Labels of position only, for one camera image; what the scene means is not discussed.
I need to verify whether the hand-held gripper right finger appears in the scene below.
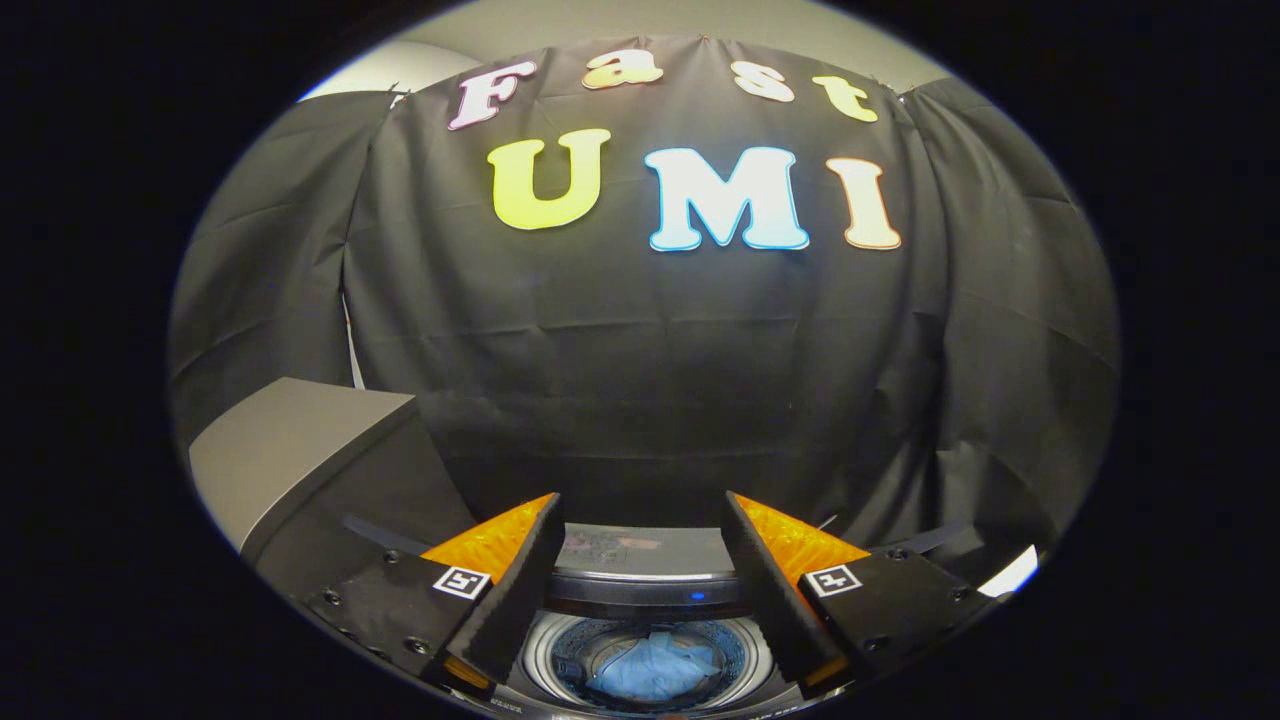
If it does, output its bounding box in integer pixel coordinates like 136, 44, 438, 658
721, 489, 998, 693

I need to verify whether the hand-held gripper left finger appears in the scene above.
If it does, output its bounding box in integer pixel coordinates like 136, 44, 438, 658
303, 491, 567, 697

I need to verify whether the dark grey washing machine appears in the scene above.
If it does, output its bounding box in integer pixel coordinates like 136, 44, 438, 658
480, 598, 816, 720

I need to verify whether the dark washing machine lid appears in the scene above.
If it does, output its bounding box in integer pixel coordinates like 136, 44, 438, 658
544, 522, 754, 619

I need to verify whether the light blue polo shirt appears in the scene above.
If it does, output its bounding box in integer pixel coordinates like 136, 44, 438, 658
584, 631, 725, 702

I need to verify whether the white flat board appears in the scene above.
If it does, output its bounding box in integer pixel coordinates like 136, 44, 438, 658
977, 544, 1040, 599

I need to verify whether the black backdrop cloth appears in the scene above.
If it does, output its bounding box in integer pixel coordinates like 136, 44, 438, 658
167, 34, 1122, 601

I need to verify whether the grey cabinet with dark top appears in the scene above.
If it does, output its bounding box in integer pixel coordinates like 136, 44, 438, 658
187, 376, 483, 603

